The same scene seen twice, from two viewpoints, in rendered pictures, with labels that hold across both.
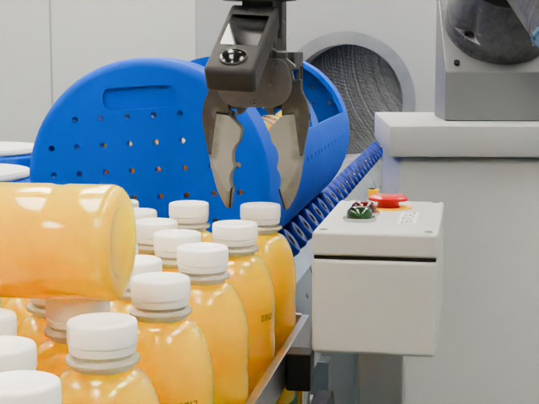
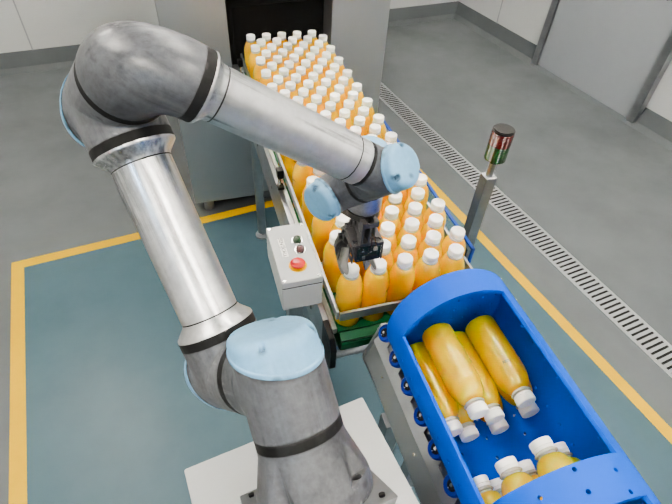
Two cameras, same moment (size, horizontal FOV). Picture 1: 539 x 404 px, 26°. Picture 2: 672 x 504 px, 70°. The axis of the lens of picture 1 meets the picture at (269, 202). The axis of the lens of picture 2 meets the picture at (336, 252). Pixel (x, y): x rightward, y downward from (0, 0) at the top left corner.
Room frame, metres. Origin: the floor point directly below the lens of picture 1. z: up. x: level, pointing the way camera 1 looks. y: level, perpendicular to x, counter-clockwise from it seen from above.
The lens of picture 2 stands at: (1.80, -0.42, 1.95)
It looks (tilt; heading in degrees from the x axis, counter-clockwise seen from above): 45 degrees down; 151
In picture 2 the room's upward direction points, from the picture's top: 4 degrees clockwise
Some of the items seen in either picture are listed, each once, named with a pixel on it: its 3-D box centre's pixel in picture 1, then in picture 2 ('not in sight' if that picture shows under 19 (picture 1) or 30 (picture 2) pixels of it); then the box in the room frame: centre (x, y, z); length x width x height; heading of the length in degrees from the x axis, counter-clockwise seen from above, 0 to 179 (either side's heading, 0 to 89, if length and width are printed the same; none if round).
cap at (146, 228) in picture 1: (155, 227); not in sight; (1.01, 0.10, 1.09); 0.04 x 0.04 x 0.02
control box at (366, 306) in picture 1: (382, 269); (293, 264); (1.01, -0.10, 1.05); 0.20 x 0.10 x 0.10; 170
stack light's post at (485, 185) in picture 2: not in sight; (450, 292); (0.95, 0.57, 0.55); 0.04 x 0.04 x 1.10; 80
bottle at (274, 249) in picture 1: (260, 311); (348, 295); (1.12, 0.01, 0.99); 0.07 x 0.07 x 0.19
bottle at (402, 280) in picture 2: not in sight; (399, 285); (1.14, 0.15, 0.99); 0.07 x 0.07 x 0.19
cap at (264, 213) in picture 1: (260, 210); (351, 269); (1.12, 0.01, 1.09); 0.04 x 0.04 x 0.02
